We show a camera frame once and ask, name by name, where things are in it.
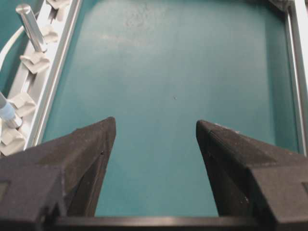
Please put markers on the metal peg with blue tape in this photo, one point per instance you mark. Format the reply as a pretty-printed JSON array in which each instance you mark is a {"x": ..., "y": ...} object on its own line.
[{"x": 7, "y": 113}]

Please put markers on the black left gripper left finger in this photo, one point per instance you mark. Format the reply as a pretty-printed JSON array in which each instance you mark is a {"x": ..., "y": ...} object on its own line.
[{"x": 59, "y": 178}]

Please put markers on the metal peg upper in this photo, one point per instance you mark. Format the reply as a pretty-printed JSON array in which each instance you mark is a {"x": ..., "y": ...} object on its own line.
[{"x": 31, "y": 27}]

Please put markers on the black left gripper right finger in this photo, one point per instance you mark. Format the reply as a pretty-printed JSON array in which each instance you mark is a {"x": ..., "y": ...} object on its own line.
[{"x": 251, "y": 178}]

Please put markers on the aluminium extrusion frame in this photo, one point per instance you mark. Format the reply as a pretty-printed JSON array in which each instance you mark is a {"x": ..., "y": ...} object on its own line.
[{"x": 36, "y": 80}]

